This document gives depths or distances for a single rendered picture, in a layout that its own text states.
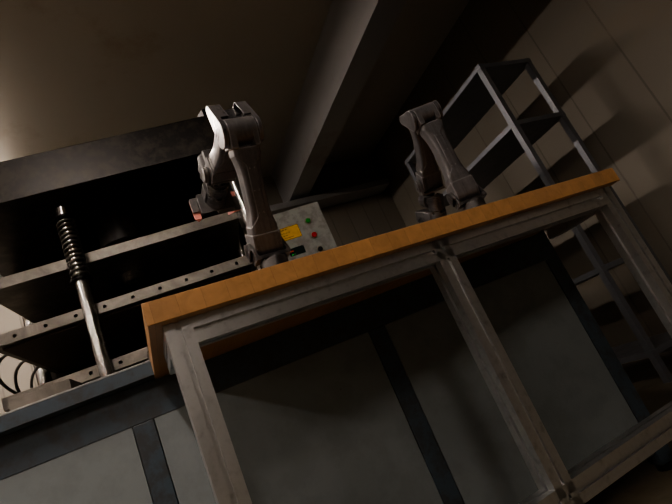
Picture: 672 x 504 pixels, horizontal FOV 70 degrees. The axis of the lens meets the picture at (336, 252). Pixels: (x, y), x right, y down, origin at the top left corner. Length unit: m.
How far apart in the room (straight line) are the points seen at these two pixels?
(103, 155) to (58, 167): 0.19
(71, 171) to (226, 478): 1.84
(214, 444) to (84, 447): 0.56
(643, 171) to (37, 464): 3.19
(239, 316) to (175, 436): 0.51
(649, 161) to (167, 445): 2.94
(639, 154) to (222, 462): 3.01
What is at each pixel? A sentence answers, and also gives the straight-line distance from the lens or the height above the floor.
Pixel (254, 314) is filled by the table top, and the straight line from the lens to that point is 0.86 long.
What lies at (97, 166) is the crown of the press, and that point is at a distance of 2.42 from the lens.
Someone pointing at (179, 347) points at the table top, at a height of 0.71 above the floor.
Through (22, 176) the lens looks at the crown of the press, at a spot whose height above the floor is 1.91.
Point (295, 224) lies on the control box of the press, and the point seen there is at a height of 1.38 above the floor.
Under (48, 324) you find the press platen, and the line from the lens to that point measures 2.30.
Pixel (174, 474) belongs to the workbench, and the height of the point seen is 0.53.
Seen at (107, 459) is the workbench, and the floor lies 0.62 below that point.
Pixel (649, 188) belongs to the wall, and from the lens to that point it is 3.40.
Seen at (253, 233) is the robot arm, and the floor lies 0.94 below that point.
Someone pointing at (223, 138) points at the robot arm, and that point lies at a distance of 1.08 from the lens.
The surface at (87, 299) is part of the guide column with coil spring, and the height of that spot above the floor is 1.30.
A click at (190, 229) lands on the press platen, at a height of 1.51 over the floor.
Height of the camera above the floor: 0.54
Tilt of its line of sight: 16 degrees up
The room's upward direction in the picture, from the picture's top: 24 degrees counter-clockwise
